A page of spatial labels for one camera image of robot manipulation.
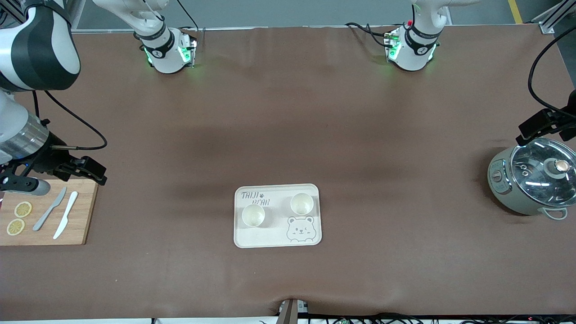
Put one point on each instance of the grey plastic knife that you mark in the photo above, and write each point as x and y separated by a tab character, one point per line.
50	209

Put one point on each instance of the lemon slice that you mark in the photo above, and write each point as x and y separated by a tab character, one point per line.
15	227
23	209

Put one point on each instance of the glass pot lid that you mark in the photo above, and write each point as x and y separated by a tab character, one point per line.
535	180

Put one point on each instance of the metal bracket at table edge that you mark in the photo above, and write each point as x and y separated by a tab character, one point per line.
289	312

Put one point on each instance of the brown table cover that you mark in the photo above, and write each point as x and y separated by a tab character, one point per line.
288	112

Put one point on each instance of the aluminium frame profile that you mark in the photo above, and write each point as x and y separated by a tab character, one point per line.
551	18

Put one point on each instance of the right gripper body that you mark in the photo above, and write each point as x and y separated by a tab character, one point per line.
46	159

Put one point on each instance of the beige bear print tray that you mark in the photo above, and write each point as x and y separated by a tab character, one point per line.
274	234

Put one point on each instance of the wooden cutting board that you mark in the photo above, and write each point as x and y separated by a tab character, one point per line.
81	216

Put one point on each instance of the white IKEA cup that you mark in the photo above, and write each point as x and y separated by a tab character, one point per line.
302	204
253	216

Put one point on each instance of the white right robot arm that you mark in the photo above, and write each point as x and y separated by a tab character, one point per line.
40	45

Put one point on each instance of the white plastic knife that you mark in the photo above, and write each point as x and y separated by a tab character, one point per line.
66	215

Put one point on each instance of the grey-green electric cooking pot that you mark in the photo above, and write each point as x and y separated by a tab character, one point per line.
501	184

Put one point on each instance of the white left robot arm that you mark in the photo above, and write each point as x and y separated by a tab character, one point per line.
414	49

